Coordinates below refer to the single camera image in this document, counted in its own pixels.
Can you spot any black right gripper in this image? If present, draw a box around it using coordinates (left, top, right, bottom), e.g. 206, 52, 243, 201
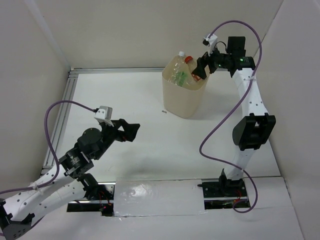
192, 42, 232, 80

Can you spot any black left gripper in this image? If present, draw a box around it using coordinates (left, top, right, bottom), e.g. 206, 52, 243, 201
94, 118, 141, 160

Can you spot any clear bottle red label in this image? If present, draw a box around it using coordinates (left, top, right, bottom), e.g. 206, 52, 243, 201
184, 55, 203, 82

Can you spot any clear bottle white cap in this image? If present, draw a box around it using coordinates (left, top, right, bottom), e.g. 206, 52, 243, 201
168, 51, 189, 84

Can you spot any green plastic bottle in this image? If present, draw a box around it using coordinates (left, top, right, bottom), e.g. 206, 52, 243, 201
171, 71, 188, 87

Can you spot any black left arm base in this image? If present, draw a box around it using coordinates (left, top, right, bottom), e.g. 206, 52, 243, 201
66, 173, 116, 217

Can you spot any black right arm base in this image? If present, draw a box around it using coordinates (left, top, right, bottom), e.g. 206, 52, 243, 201
197, 170, 251, 210

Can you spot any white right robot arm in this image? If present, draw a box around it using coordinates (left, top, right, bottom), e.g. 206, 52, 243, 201
192, 34, 276, 196

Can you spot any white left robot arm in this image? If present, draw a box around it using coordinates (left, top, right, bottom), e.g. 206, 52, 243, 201
0, 119, 140, 240

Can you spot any beige plastic bin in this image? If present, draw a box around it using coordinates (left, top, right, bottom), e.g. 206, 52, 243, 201
162, 55, 208, 119

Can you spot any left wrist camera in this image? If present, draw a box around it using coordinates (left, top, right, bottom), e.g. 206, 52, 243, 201
94, 106, 114, 127

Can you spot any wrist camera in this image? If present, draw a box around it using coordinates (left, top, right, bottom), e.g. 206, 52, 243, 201
202, 33, 218, 56
94, 106, 114, 127

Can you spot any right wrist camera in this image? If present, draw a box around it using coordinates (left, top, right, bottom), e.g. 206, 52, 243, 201
202, 33, 218, 56

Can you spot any aluminium frame rail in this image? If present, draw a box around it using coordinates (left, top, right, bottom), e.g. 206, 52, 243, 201
40, 67, 164, 176

